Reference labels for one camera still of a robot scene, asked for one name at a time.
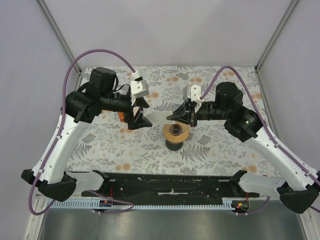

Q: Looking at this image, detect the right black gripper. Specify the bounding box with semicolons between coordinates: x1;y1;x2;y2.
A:
167;99;230;128

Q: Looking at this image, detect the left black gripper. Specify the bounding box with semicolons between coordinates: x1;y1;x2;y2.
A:
101;92;153;130

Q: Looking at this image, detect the white paper coffee filter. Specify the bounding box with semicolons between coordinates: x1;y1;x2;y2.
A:
145;111;173;125

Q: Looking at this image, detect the orange coffee filter box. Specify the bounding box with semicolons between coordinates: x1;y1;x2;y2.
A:
117;112;130;124

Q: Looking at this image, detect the black carafe with red lid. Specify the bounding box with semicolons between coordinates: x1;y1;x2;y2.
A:
165;140;183;152

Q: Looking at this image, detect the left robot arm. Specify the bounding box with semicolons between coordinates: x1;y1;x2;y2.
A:
21;67;153;202

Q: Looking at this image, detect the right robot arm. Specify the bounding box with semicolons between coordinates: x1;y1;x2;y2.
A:
167;82;320;214

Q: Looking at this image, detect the floral tablecloth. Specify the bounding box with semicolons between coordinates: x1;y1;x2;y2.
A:
66;66;279;177

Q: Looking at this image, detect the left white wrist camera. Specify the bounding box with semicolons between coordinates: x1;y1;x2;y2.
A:
130;71;149;99

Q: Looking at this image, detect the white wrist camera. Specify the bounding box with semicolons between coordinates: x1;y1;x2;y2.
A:
130;71;149;99
182;84;204;103

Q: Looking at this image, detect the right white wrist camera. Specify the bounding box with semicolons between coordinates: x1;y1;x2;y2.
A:
182;84;204;103

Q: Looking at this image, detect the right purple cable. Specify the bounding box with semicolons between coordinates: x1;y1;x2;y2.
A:
199;65;320;216

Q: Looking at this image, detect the purple cable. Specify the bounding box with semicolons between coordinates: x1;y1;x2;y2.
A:
199;65;320;216
27;48;140;216

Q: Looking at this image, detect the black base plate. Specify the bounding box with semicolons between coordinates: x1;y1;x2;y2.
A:
97;172;259;205

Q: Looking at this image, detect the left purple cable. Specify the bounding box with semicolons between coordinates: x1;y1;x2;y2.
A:
27;48;140;216

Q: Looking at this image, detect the white slotted cable duct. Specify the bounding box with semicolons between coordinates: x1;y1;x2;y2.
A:
51;198;245;210

